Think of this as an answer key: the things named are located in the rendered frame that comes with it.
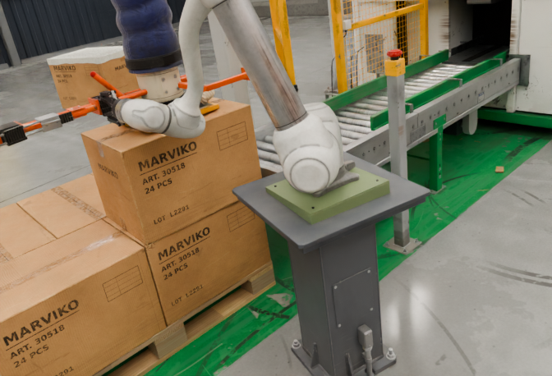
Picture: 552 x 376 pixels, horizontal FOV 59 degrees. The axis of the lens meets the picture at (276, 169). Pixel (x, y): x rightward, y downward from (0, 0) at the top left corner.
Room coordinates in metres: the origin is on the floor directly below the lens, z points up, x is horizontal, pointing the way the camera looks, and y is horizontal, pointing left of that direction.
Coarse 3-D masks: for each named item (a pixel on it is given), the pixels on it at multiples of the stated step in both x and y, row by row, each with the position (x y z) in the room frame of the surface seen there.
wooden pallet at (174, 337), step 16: (256, 272) 1.98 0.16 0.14; (272, 272) 2.04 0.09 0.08; (240, 288) 2.02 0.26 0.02; (256, 288) 1.97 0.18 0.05; (208, 304) 1.80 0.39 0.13; (224, 304) 1.92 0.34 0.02; (240, 304) 1.90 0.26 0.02; (192, 320) 1.84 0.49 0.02; (208, 320) 1.82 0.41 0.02; (160, 336) 1.64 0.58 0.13; (176, 336) 1.68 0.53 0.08; (192, 336) 1.73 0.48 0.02; (128, 352) 1.55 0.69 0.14; (144, 352) 1.67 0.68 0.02; (160, 352) 1.63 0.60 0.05; (176, 352) 1.67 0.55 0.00; (112, 368) 1.50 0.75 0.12; (128, 368) 1.59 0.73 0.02; (144, 368) 1.58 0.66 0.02
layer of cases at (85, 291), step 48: (48, 192) 2.37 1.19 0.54; (96, 192) 2.28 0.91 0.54; (0, 240) 1.91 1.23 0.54; (48, 240) 1.84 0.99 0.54; (96, 240) 1.78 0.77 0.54; (192, 240) 1.80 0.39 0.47; (240, 240) 1.95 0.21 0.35; (0, 288) 1.52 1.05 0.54; (48, 288) 1.48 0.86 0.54; (96, 288) 1.53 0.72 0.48; (144, 288) 1.63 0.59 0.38; (192, 288) 1.76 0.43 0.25; (0, 336) 1.32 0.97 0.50; (48, 336) 1.40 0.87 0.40; (96, 336) 1.49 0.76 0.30; (144, 336) 1.60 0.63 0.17
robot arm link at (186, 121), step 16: (192, 0) 1.53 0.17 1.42; (192, 16) 1.53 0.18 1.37; (192, 32) 1.55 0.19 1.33; (192, 48) 1.57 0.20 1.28; (192, 64) 1.59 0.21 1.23; (192, 80) 1.62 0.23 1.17; (192, 96) 1.64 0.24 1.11; (176, 112) 1.63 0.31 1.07; (192, 112) 1.64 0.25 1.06; (176, 128) 1.62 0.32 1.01; (192, 128) 1.65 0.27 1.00
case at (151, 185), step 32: (96, 128) 2.02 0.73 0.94; (128, 128) 1.95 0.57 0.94; (224, 128) 1.94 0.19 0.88; (96, 160) 1.90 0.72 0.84; (128, 160) 1.68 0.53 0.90; (160, 160) 1.76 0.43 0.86; (192, 160) 1.84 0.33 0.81; (224, 160) 1.93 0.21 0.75; (256, 160) 2.03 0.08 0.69; (128, 192) 1.70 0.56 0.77; (160, 192) 1.74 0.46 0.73; (192, 192) 1.82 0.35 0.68; (224, 192) 1.91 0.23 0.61; (128, 224) 1.78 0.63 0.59; (160, 224) 1.72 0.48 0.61
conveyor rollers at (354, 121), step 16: (448, 64) 3.76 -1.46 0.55; (416, 80) 3.46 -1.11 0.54; (432, 80) 3.38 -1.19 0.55; (368, 96) 3.25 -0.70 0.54; (384, 96) 3.24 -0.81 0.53; (336, 112) 3.00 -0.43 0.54; (352, 112) 2.92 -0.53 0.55; (368, 112) 2.91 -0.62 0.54; (352, 128) 2.67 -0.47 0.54; (368, 128) 2.60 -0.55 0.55; (272, 144) 2.57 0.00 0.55; (272, 160) 2.40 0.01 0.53
